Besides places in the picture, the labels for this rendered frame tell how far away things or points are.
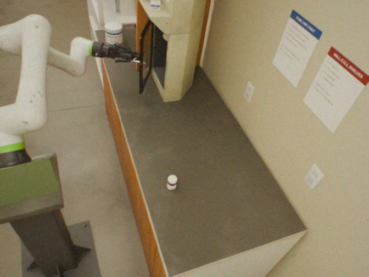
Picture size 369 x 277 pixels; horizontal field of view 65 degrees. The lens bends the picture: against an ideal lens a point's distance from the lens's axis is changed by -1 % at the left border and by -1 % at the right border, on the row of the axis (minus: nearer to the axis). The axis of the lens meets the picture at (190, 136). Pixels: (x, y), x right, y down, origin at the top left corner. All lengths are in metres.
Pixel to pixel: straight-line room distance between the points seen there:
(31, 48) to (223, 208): 1.11
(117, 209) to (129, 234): 0.24
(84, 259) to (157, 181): 1.04
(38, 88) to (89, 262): 1.38
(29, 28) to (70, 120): 1.84
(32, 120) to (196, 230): 0.83
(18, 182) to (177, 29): 1.06
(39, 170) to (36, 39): 0.55
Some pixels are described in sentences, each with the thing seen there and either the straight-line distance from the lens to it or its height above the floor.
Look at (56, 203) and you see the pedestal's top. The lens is 1.47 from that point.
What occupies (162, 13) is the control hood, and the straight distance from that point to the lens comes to 1.63.
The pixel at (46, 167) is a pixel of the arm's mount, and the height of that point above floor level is 1.13.
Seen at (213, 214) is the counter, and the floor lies 0.94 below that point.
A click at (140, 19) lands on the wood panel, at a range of 1.99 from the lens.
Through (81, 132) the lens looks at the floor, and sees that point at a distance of 3.06.
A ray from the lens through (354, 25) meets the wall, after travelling 1.23.
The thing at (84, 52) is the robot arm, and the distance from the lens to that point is 1.89.
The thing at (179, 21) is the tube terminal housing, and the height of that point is 1.48.
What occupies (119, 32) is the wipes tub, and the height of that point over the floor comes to 1.06.
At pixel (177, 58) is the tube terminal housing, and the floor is 1.26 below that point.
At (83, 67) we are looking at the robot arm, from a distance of 1.88.
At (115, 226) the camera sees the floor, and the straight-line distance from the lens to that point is 2.43.
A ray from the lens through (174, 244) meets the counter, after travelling 1.34.
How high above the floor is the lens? 2.16
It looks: 46 degrees down
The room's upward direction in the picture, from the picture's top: 11 degrees clockwise
